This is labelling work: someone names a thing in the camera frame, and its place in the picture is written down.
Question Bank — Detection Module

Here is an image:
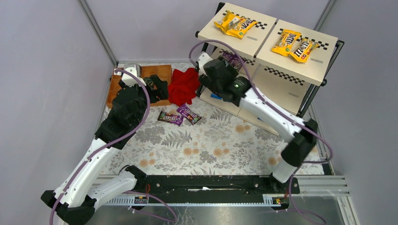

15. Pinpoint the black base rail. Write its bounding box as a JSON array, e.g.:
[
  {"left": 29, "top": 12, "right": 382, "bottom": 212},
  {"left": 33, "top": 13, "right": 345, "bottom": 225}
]
[{"left": 124, "top": 165, "right": 300, "bottom": 205}]

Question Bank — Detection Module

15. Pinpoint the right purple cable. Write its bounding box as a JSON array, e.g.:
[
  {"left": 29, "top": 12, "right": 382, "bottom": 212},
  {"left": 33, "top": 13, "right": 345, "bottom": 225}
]
[{"left": 188, "top": 39, "right": 334, "bottom": 225}]

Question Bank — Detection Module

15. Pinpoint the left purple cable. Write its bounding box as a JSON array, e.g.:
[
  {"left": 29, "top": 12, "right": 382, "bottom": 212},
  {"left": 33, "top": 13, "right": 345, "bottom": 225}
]
[{"left": 49, "top": 68, "right": 152, "bottom": 225}]

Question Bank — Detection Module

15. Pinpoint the blue M&M bag bottom shelf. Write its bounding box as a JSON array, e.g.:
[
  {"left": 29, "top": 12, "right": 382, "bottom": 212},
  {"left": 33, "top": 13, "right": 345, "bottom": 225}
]
[{"left": 210, "top": 93, "right": 222, "bottom": 100}]

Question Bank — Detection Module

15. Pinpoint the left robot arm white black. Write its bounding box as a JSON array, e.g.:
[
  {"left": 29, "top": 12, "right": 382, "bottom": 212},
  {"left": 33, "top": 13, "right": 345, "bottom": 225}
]
[{"left": 41, "top": 69, "right": 151, "bottom": 225}]

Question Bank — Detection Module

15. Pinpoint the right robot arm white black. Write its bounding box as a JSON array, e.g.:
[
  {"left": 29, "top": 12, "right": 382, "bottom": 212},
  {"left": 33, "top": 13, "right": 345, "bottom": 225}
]
[{"left": 198, "top": 53, "right": 318, "bottom": 183}]

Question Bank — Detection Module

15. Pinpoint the purple cable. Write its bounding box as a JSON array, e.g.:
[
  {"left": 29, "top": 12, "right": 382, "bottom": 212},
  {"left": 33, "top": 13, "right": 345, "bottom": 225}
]
[
  {"left": 188, "top": 39, "right": 334, "bottom": 225},
  {"left": 49, "top": 68, "right": 152, "bottom": 225}
]

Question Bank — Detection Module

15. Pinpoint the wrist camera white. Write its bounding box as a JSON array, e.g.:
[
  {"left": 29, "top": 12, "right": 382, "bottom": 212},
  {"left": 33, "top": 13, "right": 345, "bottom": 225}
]
[
  {"left": 114, "top": 64, "right": 146, "bottom": 87},
  {"left": 197, "top": 52, "right": 213, "bottom": 75}
]

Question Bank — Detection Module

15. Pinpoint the floral tablecloth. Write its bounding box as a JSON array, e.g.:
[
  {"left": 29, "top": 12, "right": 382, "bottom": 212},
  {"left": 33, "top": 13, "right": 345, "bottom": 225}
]
[{"left": 93, "top": 62, "right": 324, "bottom": 176}]

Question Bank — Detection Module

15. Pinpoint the purple candy bag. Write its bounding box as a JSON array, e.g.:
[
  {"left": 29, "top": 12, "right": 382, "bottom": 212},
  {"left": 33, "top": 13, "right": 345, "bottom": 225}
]
[
  {"left": 157, "top": 111, "right": 183, "bottom": 126},
  {"left": 176, "top": 104, "right": 202, "bottom": 125}
]

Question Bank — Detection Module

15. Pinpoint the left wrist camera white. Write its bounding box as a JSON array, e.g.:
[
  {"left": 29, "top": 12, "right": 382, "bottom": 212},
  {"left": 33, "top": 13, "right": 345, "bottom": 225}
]
[{"left": 114, "top": 64, "right": 146, "bottom": 87}]

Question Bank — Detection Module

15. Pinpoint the cream three-tier shelf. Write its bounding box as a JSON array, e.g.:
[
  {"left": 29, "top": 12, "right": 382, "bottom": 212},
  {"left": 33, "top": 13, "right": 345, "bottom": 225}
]
[{"left": 196, "top": 2, "right": 344, "bottom": 117}]

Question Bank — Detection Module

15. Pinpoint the brown M&M bag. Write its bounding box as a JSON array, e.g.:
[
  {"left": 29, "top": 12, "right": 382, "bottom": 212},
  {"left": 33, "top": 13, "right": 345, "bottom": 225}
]
[{"left": 221, "top": 51, "right": 246, "bottom": 72}]

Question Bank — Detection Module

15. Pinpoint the wooden compartment tray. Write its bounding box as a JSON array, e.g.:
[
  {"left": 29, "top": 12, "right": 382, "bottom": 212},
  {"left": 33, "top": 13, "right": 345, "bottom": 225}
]
[{"left": 106, "top": 65, "right": 172, "bottom": 109}]

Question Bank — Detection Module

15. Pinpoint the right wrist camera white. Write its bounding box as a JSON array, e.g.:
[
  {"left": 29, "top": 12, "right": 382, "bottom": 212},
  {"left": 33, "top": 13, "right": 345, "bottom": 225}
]
[{"left": 197, "top": 52, "right": 213, "bottom": 75}]

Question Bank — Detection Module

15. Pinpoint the red cloth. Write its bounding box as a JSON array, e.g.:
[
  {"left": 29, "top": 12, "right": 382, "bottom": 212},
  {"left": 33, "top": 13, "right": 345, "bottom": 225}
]
[{"left": 168, "top": 67, "right": 200, "bottom": 106}]

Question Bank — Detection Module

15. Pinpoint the yellow M&M bag on shelf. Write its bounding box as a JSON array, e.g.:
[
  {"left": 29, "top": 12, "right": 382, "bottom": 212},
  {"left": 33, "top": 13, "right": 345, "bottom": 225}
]
[{"left": 226, "top": 16, "right": 258, "bottom": 39}]

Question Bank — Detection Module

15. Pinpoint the yellow candy bag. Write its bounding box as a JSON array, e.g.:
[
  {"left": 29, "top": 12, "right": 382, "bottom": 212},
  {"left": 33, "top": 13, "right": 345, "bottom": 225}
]
[
  {"left": 271, "top": 30, "right": 301, "bottom": 57},
  {"left": 214, "top": 10, "right": 240, "bottom": 34},
  {"left": 289, "top": 38, "right": 320, "bottom": 63}
]

